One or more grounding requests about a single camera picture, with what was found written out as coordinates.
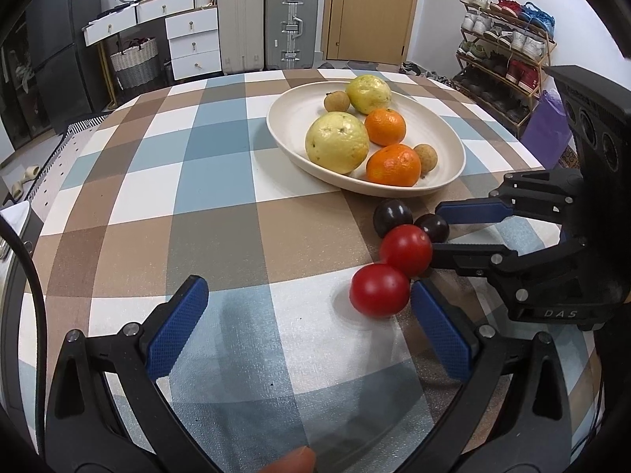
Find dark purple plum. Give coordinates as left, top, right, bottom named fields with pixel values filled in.
left=413, top=214, right=450, bottom=244
left=373, top=198, right=414, bottom=238

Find beige slippers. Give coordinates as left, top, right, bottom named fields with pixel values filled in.
left=10, top=165, right=43, bottom=199

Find dark grey fridge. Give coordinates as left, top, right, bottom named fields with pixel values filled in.
left=24, top=0, right=106, bottom=124

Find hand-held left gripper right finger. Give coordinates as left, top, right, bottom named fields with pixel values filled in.
left=411, top=280, right=595, bottom=473

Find group of shoes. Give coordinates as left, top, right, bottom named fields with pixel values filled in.
left=456, top=0, right=557, bottom=124

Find wooden shoe rack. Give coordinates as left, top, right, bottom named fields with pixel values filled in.
left=451, top=0, right=558, bottom=139

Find wicker basket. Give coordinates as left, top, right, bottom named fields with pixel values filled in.
left=109, top=37, right=161, bottom=90

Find beige suitcase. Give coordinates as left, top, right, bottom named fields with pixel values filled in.
left=217, top=0, right=266, bottom=76

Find scattered sneakers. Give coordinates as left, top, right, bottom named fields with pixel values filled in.
left=318, top=60, right=449, bottom=86

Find orange tangerine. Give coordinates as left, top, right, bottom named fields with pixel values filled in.
left=364, top=108, right=407, bottom=147
left=366, top=144, right=422, bottom=188

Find yellow-green guava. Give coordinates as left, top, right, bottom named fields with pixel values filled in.
left=304, top=112, right=370, bottom=175
left=345, top=75, right=392, bottom=115

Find cream round plate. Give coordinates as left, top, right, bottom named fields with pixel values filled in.
left=266, top=80, right=467, bottom=198

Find person's left hand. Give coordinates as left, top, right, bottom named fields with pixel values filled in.
left=259, top=446, right=316, bottom=473

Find checked tablecloth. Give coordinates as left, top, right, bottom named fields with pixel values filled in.
left=17, top=69, right=605, bottom=473

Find red tomato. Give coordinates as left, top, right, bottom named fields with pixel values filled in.
left=379, top=225, right=433, bottom=278
left=350, top=263, right=411, bottom=318

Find small brown longan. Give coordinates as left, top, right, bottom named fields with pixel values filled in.
left=324, top=91, right=351, bottom=114
left=413, top=144, right=439, bottom=174

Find patterned floor rug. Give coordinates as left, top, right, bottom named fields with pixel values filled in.
left=63, top=113, right=110, bottom=135

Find silver suitcase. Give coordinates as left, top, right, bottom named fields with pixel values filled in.
left=265, top=0, right=320, bottom=71

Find black cable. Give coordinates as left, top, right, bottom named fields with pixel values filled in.
left=0, top=214, right=50, bottom=454

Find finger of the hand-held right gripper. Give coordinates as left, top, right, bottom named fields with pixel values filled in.
left=435, top=168, right=585, bottom=227
left=428, top=239, right=587, bottom=281

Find purple bag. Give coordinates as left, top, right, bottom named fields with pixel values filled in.
left=521, top=89, right=573, bottom=171

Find wooden door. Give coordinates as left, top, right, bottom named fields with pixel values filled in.
left=323, top=0, right=424, bottom=65

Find dark glass wardrobe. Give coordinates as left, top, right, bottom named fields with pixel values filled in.
left=0, top=10, right=43, bottom=151

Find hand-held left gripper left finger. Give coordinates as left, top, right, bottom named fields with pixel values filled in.
left=44, top=276, right=222, bottom=473

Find white drawer desk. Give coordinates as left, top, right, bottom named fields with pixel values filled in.
left=83, top=0, right=222, bottom=82

